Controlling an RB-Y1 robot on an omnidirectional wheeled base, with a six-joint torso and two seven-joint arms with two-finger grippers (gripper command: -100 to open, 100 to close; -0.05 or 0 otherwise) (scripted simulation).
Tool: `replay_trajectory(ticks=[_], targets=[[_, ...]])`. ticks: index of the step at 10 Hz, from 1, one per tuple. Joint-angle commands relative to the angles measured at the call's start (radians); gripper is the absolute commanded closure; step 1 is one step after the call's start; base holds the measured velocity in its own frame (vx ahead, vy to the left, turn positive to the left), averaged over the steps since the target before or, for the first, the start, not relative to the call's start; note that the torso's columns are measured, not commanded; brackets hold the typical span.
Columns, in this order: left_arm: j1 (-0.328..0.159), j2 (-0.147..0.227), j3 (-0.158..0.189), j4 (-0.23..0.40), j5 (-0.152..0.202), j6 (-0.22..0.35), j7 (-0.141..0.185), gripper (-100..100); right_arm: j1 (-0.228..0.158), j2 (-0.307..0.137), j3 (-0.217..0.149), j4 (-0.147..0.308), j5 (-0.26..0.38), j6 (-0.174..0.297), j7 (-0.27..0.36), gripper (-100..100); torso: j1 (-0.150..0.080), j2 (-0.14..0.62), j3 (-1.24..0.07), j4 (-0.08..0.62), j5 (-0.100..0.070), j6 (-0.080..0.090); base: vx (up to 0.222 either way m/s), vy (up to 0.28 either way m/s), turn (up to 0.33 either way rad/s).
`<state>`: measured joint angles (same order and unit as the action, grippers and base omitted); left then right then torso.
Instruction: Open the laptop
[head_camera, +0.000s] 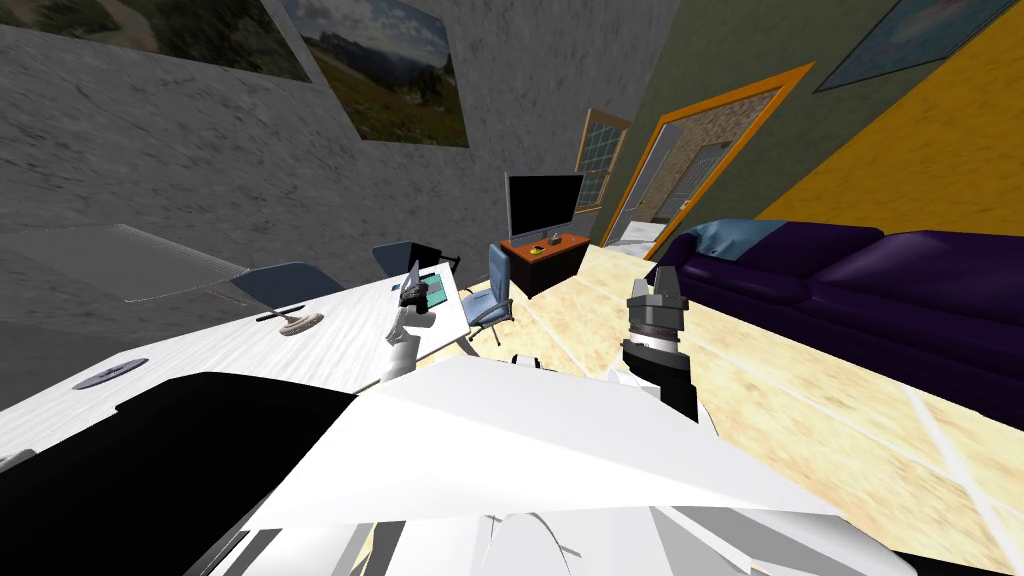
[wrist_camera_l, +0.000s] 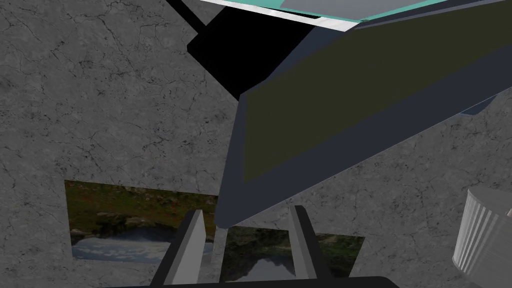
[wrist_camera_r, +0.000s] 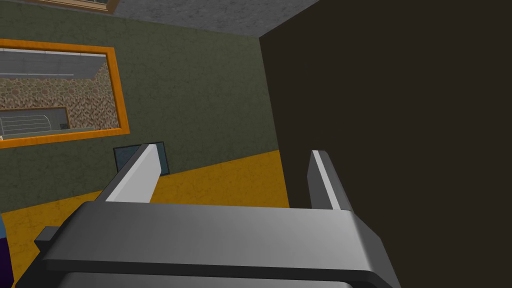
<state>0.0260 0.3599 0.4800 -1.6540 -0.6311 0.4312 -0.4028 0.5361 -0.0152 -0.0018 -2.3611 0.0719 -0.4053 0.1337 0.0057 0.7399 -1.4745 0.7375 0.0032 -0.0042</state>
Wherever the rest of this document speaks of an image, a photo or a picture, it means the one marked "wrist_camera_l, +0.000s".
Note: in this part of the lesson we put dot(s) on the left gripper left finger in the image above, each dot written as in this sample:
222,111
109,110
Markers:
188,256

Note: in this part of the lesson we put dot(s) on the landscape picture on wall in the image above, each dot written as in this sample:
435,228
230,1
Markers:
120,224

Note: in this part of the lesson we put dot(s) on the white ribbed cylinder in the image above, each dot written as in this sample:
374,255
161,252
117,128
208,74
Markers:
486,240

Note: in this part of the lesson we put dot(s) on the dark olive panel door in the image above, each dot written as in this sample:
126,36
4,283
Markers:
360,96

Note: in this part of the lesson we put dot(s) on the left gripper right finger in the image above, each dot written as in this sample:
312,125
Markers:
302,252

